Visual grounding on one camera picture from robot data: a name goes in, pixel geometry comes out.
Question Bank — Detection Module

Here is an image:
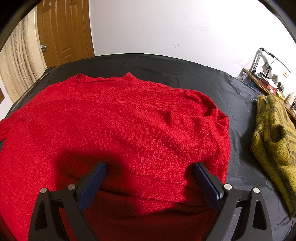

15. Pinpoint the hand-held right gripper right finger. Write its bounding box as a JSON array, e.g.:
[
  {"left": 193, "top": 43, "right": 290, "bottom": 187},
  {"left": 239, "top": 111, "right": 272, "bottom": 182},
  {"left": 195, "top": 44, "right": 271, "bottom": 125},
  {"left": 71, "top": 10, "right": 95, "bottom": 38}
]
[{"left": 193, "top": 162, "right": 270, "bottom": 241}]

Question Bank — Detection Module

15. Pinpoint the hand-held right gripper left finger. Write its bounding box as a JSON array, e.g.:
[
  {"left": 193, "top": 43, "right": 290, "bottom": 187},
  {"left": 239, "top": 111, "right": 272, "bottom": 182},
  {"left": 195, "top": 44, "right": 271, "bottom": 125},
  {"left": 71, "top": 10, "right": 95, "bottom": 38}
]
[{"left": 28, "top": 162, "right": 107, "bottom": 241}]

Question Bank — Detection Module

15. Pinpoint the red knit sweater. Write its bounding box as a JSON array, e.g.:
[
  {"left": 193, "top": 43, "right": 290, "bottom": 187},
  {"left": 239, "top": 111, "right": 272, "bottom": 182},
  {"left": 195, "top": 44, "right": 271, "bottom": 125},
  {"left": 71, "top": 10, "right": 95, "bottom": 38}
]
[{"left": 0, "top": 72, "right": 230, "bottom": 241}]

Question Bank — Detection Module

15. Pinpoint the black table sheet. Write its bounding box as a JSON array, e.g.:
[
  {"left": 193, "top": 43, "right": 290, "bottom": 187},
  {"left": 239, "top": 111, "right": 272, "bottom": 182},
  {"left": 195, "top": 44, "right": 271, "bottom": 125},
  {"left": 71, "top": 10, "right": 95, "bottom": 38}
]
[{"left": 0, "top": 53, "right": 296, "bottom": 241}]

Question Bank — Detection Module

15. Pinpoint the olive green sweater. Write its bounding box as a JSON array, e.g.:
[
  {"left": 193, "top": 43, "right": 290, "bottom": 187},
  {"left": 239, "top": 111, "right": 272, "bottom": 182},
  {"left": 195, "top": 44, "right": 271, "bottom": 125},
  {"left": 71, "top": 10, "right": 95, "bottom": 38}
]
[{"left": 251, "top": 94, "right": 296, "bottom": 219}]

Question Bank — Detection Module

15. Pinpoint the clear plastic bag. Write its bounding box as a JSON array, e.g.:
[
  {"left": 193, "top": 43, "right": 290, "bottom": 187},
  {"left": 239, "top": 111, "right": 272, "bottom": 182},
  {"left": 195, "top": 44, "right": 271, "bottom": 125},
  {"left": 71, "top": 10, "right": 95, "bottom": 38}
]
[{"left": 240, "top": 74, "right": 251, "bottom": 87}]

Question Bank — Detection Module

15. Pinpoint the wooden side desk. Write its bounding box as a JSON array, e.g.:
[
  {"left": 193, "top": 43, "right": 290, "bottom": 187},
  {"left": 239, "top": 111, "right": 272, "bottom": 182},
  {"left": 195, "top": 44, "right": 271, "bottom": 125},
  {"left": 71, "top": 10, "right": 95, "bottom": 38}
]
[{"left": 242, "top": 68, "right": 296, "bottom": 123}]

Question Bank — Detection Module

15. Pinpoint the beige curtain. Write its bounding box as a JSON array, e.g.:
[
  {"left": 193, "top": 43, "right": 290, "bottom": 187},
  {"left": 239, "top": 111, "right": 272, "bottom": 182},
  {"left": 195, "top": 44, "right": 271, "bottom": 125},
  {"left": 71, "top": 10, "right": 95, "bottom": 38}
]
[{"left": 0, "top": 17, "right": 48, "bottom": 102}]

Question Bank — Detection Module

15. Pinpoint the wooden door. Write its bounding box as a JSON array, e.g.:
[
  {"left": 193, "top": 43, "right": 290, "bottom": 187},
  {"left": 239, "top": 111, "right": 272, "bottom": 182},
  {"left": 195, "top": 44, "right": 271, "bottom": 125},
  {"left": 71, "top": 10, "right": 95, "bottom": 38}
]
[{"left": 37, "top": 0, "right": 95, "bottom": 67}]

